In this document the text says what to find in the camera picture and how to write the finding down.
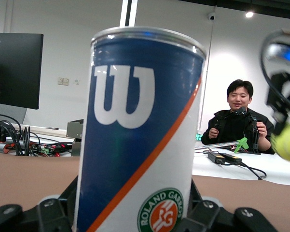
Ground black computer monitor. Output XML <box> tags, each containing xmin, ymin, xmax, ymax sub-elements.
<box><xmin>0</xmin><ymin>32</ymin><xmax>44</xmax><ymax>111</ymax></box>

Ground black power adapter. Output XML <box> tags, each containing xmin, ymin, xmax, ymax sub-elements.
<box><xmin>219</xmin><ymin>152</ymin><xmax>242</xmax><ymax>164</ymax></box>
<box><xmin>207</xmin><ymin>151</ymin><xmax>226</xmax><ymax>165</ymax></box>

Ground yellow tennis ball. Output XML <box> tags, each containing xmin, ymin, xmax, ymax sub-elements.
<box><xmin>270</xmin><ymin>122</ymin><xmax>290</xmax><ymax>165</ymax></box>

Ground Wilson tennis ball can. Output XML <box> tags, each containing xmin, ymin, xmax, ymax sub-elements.
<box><xmin>75</xmin><ymin>26</ymin><xmax>207</xmax><ymax>232</ymax></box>

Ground black teleoperation handle device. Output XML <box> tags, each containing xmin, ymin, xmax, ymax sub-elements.
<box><xmin>243</xmin><ymin>113</ymin><xmax>262</xmax><ymax>155</ymax></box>
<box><xmin>213</xmin><ymin>107</ymin><xmax>247</xmax><ymax>136</ymax></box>

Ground silver metal rod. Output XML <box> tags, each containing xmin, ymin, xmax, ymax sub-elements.
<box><xmin>195</xmin><ymin>141</ymin><xmax>242</xmax><ymax>149</ymax></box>

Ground grey monitor stand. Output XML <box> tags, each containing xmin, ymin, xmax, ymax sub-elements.
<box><xmin>0</xmin><ymin>103</ymin><xmax>28</xmax><ymax>123</ymax></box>

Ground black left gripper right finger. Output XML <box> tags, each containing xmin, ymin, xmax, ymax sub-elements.
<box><xmin>182</xmin><ymin>180</ymin><xmax>283</xmax><ymax>232</ymax></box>

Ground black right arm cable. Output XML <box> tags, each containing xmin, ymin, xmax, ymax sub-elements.
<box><xmin>260</xmin><ymin>29</ymin><xmax>290</xmax><ymax>108</ymax></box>

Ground small grey metal box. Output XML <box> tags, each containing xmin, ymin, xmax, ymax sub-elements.
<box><xmin>71</xmin><ymin>137</ymin><xmax>84</xmax><ymax>158</ymax></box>

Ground black cable bundle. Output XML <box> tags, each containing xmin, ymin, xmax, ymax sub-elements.
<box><xmin>0</xmin><ymin>113</ymin><xmax>41</xmax><ymax>157</ymax></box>

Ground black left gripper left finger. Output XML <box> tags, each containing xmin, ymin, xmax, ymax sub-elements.
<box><xmin>0</xmin><ymin>175</ymin><xmax>79</xmax><ymax>232</ymax></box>

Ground brown table mat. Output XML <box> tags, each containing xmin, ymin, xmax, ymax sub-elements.
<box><xmin>0</xmin><ymin>151</ymin><xmax>290</xmax><ymax>232</ymax></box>

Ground black adapter cable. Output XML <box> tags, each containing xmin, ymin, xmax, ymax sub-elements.
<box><xmin>238</xmin><ymin>161</ymin><xmax>267</xmax><ymax>181</ymax></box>

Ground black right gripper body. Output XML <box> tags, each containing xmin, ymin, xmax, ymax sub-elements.
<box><xmin>266</xmin><ymin>38</ymin><xmax>290</xmax><ymax>80</ymax></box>

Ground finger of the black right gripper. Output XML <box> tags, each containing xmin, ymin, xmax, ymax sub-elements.
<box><xmin>267</xmin><ymin>74</ymin><xmax>290</xmax><ymax>135</ymax></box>

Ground circuit boards with red lights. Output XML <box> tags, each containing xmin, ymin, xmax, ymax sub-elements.
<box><xmin>30</xmin><ymin>142</ymin><xmax>74</xmax><ymax>157</ymax></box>

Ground man in black jacket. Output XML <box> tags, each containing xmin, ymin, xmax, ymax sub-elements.
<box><xmin>201</xmin><ymin>79</ymin><xmax>276</xmax><ymax>155</ymax></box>

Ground green plastic part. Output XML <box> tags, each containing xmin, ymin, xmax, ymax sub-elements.
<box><xmin>233</xmin><ymin>137</ymin><xmax>249</xmax><ymax>154</ymax></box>

